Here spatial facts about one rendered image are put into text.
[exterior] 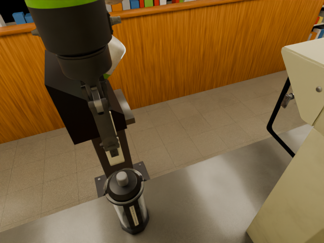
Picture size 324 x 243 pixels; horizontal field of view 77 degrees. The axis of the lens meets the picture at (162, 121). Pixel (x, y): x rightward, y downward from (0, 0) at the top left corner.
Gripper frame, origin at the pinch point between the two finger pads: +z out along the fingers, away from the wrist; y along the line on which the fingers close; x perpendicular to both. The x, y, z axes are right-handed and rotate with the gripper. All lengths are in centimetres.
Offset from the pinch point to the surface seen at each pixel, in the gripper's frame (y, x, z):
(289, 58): -7.9, -32.9, -14.8
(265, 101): 125, -199, 135
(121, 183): -1.0, 0.7, 15.1
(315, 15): 179, -302, 56
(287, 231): -24.4, -32.7, 20.8
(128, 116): 55, -11, 40
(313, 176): -21.5, -32.9, 2.2
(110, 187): -0.2, 3.8, 16.6
